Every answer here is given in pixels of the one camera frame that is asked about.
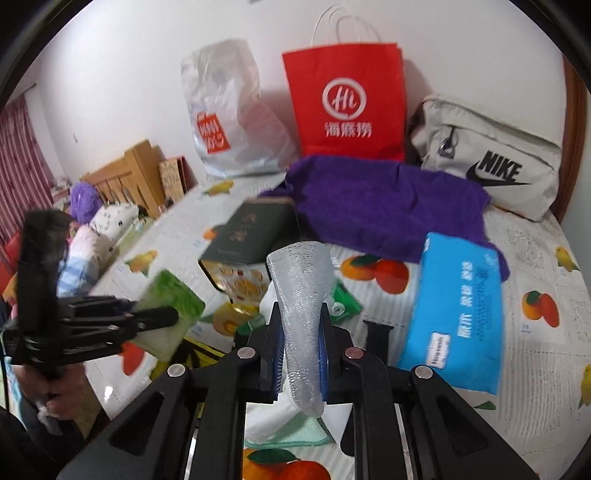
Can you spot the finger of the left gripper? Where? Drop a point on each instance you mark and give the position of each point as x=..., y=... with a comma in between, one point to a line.
x=94, y=327

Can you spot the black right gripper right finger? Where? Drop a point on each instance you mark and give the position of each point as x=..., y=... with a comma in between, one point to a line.
x=409, y=424

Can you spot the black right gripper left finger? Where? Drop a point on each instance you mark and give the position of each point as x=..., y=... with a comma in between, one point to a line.
x=188, y=424

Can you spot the green tissue packet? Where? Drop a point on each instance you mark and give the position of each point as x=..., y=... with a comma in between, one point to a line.
x=168, y=308

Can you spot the fruit pattern wet wipe packet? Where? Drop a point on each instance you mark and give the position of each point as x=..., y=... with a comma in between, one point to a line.
x=244, y=284

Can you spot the translucent mesh drawstring pouch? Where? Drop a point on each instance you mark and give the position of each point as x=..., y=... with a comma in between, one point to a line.
x=303, y=276

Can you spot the yellow mesh pouch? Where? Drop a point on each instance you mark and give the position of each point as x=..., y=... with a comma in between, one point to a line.
x=191, y=354

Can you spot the person's left hand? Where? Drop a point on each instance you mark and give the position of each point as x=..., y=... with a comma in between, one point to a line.
x=62, y=397

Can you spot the mint green cloth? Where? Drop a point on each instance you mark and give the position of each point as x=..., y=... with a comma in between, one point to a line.
x=276, y=426

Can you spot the white spotted plush toy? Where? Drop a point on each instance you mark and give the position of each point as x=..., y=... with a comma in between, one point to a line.
x=112, y=220

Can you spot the blue tissue pack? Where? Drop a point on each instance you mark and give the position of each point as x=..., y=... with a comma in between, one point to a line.
x=456, y=327

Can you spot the purple plush toy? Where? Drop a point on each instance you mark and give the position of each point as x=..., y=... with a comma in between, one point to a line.
x=85, y=202

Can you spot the green sachet packet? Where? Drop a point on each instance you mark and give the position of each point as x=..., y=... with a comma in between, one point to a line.
x=342, y=304

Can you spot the red striped curtain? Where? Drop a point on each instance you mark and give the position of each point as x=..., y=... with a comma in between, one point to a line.
x=26, y=179

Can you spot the wooden headboard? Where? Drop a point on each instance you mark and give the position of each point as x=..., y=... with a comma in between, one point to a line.
x=132, y=178

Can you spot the patterned gift box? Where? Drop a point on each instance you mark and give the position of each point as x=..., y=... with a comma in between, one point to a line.
x=176, y=178

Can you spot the dark green tin box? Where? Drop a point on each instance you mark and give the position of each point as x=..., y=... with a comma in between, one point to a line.
x=258, y=227

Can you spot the purple fleece towel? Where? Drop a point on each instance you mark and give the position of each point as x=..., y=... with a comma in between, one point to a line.
x=382, y=207

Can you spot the white Miniso plastic bag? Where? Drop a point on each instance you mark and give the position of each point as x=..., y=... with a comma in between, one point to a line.
x=235, y=133

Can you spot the beige Nike pouch bag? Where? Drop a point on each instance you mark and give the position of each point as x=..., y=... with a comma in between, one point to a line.
x=518, y=169

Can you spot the red paper shopping bag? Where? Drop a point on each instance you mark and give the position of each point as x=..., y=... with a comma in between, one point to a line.
x=349, y=99

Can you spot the brown wooden door frame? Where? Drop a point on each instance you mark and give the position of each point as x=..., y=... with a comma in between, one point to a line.
x=574, y=137

